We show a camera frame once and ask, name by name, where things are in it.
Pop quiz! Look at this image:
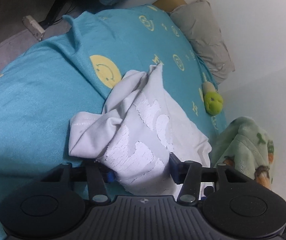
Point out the white printed t-shirt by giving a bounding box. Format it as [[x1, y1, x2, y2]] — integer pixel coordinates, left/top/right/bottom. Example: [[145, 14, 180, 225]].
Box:
[[69, 63, 212, 197]]

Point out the grey pillow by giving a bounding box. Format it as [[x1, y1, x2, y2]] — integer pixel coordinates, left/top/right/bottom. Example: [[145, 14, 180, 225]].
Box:
[[170, 0, 236, 85]]

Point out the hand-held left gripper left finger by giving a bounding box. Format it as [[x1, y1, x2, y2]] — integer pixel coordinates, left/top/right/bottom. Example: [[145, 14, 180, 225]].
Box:
[[40, 162, 115, 203]]

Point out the white desk with black legs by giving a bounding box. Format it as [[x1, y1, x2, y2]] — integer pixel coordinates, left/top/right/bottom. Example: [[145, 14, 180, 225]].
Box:
[[44, 0, 71, 27]]

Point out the green plush toy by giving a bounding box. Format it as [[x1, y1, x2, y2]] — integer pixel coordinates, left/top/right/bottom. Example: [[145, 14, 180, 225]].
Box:
[[202, 81, 224, 115]]

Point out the white power strip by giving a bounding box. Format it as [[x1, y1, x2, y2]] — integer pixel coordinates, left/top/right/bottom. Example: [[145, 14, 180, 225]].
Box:
[[22, 15, 46, 41]]

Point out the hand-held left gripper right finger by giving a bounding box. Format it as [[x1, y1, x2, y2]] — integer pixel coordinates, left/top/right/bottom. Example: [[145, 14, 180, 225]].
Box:
[[169, 152, 255, 203]]

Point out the mustard brown cushion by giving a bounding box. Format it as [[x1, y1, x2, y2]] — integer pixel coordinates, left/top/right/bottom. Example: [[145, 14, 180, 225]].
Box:
[[153, 0, 187, 13]]

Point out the teal patterned bed sheet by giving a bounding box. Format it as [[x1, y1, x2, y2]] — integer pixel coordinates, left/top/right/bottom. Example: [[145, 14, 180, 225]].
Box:
[[0, 4, 227, 240]]

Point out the green bear print blanket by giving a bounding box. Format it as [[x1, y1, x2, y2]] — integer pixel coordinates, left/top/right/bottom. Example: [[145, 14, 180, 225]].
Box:
[[212, 116, 275, 190]]

